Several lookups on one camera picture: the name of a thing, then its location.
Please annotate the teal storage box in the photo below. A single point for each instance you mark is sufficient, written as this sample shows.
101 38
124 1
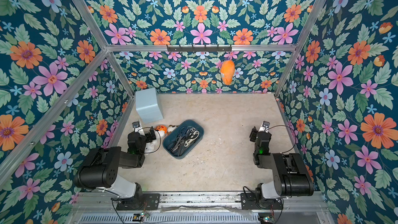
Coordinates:
173 136

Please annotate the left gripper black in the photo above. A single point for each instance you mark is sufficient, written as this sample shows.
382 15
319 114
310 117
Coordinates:
152 136

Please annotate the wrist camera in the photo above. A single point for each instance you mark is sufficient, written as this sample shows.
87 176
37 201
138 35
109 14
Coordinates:
264 126
137 126

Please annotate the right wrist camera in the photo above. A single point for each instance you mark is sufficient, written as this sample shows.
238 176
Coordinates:
264 126

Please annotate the large black scissors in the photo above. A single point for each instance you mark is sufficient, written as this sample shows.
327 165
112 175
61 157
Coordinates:
176 147

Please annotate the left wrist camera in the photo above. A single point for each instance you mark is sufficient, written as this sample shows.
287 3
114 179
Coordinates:
137 126

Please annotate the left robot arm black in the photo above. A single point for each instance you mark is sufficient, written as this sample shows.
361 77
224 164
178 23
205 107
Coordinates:
99 171

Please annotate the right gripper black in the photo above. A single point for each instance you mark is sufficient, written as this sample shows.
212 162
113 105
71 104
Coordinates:
254 135

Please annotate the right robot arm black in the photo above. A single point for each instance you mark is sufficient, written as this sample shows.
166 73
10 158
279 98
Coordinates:
290 175

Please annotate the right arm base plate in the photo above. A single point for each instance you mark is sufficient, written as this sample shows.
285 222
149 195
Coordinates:
250 202

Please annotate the beige kitchen scissors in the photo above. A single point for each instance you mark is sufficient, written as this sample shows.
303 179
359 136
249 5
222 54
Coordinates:
191 136

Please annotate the light blue box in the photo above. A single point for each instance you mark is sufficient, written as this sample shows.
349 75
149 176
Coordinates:
148 105

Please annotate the small dark scissors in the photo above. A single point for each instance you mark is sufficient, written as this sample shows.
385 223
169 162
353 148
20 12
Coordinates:
184 131

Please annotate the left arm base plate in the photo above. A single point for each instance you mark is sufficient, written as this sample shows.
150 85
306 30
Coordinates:
142 202

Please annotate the black hook rail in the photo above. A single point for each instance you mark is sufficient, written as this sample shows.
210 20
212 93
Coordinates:
199 48

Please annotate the brown white plush toy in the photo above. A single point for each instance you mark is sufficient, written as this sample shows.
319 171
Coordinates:
171 128

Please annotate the tiger plush toy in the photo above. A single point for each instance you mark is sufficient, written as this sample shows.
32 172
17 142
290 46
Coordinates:
162 129

